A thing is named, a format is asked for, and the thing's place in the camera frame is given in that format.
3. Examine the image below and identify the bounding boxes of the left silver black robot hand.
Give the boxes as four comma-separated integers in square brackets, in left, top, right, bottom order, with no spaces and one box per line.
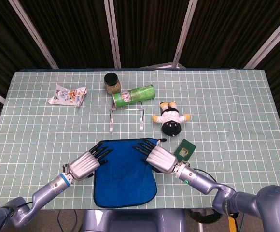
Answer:
[69,142,113,181]

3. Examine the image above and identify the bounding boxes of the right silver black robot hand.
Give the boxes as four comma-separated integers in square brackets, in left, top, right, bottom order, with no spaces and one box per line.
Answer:
[132,137,179,174]

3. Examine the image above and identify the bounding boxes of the blue cloth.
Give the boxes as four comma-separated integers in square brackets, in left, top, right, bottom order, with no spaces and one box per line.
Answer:
[93,137,167,208]

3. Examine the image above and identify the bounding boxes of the metal rack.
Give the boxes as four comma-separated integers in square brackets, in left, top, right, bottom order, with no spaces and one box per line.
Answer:
[109,101,145,134]

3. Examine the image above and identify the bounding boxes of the green yellow sponge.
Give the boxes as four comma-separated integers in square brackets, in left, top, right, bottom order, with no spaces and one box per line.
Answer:
[172,139,196,165]

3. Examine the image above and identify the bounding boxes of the plush doll white shirt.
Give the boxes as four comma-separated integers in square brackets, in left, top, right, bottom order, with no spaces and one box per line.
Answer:
[151,101,192,137]

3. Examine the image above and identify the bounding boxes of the purple-grey robot torso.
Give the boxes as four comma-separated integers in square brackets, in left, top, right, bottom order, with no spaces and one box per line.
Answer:
[82,209,186,232]

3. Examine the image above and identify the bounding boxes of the green chip can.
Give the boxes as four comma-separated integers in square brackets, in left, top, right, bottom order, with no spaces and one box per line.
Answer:
[112,84,156,108]

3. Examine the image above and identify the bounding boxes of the black round floor base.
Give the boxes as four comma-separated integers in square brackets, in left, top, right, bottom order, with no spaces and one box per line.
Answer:
[187,209,224,224]

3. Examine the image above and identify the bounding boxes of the white snack bag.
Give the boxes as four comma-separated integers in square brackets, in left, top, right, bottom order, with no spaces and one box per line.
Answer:
[47,84,88,107]

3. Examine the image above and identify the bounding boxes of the green checked tablecloth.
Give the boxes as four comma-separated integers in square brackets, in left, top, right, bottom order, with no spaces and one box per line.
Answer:
[0,69,280,210]

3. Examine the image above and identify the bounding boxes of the glass jar black lid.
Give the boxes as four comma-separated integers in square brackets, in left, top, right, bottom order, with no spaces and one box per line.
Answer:
[103,72,121,95]

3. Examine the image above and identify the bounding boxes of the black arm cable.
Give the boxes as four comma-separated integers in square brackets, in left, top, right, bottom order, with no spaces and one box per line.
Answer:
[192,168,219,182]

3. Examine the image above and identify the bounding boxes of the black floor cable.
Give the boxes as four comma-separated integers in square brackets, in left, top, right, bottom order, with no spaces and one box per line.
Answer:
[57,209,78,232]

